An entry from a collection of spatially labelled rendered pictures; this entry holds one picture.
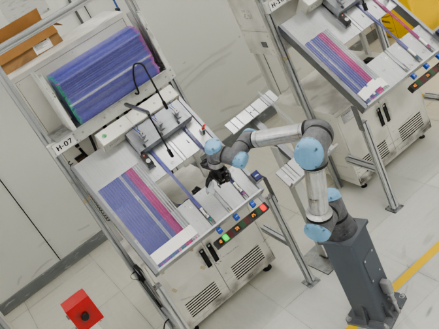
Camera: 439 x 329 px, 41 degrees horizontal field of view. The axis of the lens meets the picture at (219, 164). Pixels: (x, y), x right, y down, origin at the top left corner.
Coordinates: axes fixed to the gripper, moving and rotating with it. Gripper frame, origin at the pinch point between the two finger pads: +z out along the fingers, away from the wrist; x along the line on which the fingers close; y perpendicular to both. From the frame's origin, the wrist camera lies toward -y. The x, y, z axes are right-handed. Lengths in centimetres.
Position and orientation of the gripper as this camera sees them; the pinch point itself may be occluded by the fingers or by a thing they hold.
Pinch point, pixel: (218, 185)
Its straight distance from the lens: 284.1
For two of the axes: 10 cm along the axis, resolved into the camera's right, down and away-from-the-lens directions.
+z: 1.1, 5.7, 8.1
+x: 7.6, -5.7, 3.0
